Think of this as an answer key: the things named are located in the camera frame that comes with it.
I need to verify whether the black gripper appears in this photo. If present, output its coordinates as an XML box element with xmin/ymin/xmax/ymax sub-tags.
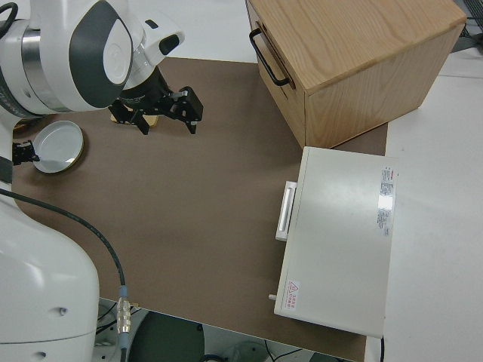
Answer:
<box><xmin>108</xmin><ymin>72</ymin><xmax>205</xmax><ymax>137</ymax></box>

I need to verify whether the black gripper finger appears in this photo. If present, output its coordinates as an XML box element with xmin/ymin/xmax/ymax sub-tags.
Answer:
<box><xmin>12</xmin><ymin>140</ymin><xmax>41</xmax><ymax>167</ymax></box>

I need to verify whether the gray round plate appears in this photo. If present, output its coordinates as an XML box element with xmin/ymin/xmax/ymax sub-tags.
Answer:
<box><xmin>32</xmin><ymin>120</ymin><xmax>85</xmax><ymax>174</ymax></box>

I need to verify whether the wooden mug tree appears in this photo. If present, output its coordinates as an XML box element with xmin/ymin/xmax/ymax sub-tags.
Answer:
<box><xmin>108</xmin><ymin>112</ymin><xmax>159</xmax><ymax>128</ymax></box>

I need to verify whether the brown table mat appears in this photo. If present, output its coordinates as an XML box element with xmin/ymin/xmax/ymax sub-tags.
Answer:
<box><xmin>11</xmin><ymin>56</ymin><xmax>389</xmax><ymax>362</ymax></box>

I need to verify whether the large wooden box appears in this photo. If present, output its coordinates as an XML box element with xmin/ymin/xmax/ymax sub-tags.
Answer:
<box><xmin>245</xmin><ymin>0</ymin><xmax>467</xmax><ymax>150</ymax></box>

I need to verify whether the white toaster oven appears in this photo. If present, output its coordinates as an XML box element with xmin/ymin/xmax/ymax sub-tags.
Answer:
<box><xmin>268</xmin><ymin>146</ymin><xmax>400</xmax><ymax>339</ymax></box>

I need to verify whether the dark round floor base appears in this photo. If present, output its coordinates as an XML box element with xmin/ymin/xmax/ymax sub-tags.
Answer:
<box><xmin>130</xmin><ymin>311</ymin><xmax>205</xmax><ymax>362</ymax></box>

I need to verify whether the black box handle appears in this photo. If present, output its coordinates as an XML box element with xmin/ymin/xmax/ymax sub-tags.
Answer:
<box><xmin>248</xmin><ymin>29</ymin><xmax>291</xmax><ymax>87</ymax></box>

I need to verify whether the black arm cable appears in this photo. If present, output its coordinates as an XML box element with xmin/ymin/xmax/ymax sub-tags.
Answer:
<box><xmin>0</xmin><ymin>187</ymin><xmax>133</xmax><ymax>362</ymax></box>

